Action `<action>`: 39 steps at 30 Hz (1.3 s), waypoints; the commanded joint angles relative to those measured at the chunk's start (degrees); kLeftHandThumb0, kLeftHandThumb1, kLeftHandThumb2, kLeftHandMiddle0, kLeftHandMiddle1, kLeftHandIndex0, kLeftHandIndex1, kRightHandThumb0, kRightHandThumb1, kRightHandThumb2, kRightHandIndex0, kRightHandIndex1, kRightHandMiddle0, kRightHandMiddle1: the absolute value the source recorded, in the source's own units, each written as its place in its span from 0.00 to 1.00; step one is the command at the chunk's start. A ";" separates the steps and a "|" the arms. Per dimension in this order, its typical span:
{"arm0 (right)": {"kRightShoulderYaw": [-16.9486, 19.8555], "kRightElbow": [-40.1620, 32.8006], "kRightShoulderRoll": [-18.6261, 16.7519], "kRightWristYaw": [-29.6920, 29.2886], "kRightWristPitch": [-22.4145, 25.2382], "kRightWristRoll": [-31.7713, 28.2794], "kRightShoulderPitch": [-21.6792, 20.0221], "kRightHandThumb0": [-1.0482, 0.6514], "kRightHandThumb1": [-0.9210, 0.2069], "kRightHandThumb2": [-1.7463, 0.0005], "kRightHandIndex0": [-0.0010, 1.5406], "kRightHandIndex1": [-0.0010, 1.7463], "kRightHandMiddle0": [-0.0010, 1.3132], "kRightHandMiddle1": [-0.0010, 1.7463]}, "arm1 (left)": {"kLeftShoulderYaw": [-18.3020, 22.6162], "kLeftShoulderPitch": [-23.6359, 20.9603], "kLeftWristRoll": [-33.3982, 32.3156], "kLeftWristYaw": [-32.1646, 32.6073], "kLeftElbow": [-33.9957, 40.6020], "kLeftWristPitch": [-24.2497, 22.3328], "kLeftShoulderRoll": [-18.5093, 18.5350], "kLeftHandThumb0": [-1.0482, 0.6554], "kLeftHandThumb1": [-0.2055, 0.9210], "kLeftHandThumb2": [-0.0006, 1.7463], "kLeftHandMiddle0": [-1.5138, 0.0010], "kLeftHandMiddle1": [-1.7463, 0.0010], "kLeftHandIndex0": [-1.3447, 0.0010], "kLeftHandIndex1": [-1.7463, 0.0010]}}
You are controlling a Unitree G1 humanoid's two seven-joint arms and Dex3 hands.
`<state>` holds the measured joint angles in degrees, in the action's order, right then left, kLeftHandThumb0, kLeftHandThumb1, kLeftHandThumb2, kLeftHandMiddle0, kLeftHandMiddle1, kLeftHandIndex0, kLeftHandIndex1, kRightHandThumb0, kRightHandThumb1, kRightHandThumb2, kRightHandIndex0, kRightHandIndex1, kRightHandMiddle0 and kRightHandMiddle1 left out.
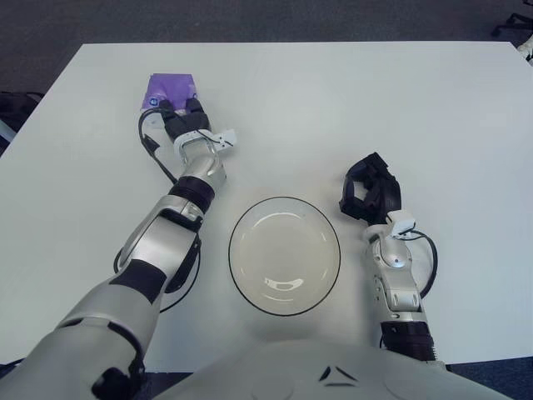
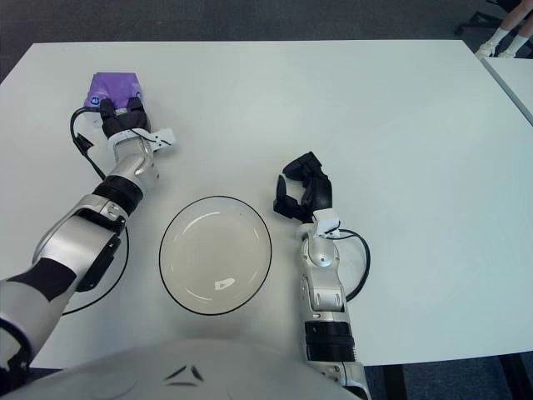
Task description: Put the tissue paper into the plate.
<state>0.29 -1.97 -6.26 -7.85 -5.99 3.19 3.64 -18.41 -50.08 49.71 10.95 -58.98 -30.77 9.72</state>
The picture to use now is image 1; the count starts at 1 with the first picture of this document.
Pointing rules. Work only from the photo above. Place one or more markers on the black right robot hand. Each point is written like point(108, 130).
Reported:
point(391, 191)

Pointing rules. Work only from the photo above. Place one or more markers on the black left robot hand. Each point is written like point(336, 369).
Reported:
point(191, 123)

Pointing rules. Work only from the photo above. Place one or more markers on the purple tissue paper pack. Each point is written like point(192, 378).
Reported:
point(170, 87)

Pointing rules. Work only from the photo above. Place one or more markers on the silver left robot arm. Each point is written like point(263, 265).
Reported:
point(158, 233)

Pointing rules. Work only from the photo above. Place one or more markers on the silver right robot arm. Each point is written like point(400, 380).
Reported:
point(399, 287)

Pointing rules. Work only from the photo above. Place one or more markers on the white plate black rim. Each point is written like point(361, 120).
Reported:
point(287, 250)

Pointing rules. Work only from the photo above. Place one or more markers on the black bag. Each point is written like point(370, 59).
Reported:
point(16, 102)

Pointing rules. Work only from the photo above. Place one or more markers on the pale grey floor object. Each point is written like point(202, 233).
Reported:
point(5, 133)

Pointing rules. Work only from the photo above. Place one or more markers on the black office chair base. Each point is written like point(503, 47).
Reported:
point(514, 21)

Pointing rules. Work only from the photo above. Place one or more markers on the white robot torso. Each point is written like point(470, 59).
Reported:
point(270, 375)

